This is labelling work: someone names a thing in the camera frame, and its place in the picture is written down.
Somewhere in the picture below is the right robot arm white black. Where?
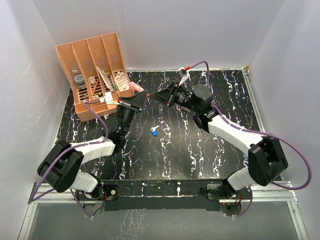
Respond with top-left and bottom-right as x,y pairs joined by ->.
149,82 -> 289,199

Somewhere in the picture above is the white paper card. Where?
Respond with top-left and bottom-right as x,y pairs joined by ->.
96,66 -> 113,90

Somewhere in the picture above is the pink strap keyring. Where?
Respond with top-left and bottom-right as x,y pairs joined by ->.
128,81 -> 144,92

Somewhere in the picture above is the small beige box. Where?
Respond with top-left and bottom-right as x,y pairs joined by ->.
88,76 -> 99,85

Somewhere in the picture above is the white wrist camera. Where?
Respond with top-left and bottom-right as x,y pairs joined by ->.
177,66 -> 191,86
99,92 -> 119,105

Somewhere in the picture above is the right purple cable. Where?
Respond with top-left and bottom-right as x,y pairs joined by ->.
186,60 -> 313,218

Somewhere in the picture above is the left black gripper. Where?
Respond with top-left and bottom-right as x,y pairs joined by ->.
117,89 -> 148,137

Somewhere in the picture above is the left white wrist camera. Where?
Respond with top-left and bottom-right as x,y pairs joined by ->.
99,92 -> 119,105

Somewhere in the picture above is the orange plastic file organizer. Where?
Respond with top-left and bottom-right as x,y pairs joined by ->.
56,32 -> 134,122

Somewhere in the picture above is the key with blue tag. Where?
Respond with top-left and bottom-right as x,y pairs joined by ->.
150,125 -> 159,137

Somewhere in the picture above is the purple cable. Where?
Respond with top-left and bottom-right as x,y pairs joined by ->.
30,101 -> 109,218
186,60 -> 313,218

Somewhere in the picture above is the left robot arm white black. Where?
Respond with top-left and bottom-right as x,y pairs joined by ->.
37,90 -> 148,200

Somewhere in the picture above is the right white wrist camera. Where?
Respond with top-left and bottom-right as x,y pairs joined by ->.
177,66 -> 191,86

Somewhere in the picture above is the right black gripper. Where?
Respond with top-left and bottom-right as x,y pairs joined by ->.
149,80 -> 200,113

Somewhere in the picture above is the white label packet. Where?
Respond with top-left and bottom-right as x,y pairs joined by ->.
114,71 -> 130,92

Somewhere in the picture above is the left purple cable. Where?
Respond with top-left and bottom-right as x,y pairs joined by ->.
30,101 -> 109,218

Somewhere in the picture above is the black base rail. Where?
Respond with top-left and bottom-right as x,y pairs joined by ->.
100,179 -> 221,212

